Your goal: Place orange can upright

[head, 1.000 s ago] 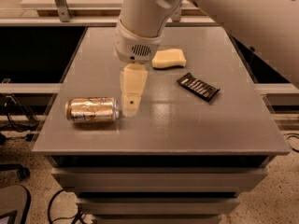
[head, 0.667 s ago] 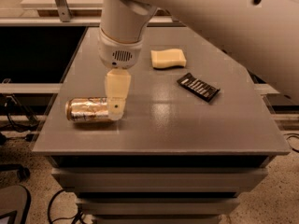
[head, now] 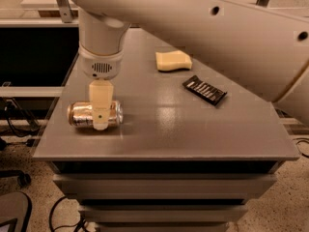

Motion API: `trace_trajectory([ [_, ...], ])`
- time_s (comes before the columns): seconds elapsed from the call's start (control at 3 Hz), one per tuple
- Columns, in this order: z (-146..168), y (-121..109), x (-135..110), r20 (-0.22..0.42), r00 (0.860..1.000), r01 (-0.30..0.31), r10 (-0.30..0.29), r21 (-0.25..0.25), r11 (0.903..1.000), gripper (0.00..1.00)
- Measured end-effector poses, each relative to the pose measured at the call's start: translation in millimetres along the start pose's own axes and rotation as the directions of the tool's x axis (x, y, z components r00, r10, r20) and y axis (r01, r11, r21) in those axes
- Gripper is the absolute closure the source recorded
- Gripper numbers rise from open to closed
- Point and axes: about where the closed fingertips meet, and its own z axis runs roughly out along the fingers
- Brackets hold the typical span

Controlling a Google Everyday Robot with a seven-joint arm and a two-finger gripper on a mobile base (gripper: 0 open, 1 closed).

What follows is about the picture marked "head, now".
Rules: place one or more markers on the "left metal bracket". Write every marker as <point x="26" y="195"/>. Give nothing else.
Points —
<point x="65" y="11"/>

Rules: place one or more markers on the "grey drawer cabinet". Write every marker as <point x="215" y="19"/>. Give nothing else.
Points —
<point x="176" y="163"/>

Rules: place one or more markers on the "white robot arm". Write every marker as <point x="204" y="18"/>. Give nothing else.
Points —
<point x="265" y="52"/>

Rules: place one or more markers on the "orange soda can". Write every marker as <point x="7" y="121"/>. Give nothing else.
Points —
<point x="79" y="114"/>

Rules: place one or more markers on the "yellow sponge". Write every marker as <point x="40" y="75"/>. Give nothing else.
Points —
<point x="172" y="61"/>

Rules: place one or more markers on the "black office chair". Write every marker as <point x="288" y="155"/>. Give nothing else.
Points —
<point x="15" y="207"/>

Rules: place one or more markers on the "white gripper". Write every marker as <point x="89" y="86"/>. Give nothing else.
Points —
<point x="101" y="67"/>

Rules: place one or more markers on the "black snack packet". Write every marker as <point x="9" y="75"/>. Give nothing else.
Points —
<point x="204" y="90"/>

